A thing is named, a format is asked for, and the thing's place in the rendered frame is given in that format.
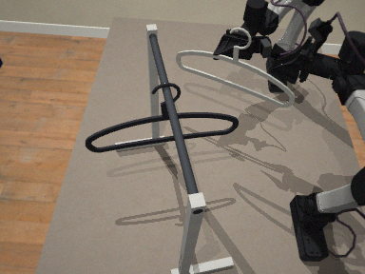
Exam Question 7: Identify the black clothes hanger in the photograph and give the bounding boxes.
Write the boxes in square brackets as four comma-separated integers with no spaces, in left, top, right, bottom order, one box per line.
[86,83,239,152]

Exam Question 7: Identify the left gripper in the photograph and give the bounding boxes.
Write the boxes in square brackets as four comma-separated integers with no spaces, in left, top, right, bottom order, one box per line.
[270,36,337,85]

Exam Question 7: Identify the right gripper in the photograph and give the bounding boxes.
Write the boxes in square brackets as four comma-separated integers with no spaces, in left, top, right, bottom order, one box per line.
[213,26,255,60]

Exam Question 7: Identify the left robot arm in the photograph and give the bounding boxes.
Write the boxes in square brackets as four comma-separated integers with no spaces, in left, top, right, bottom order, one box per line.
[294,17,365,258]

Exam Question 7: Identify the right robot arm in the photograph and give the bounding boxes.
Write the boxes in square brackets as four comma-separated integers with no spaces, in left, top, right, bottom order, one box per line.
[241,0,324,87]

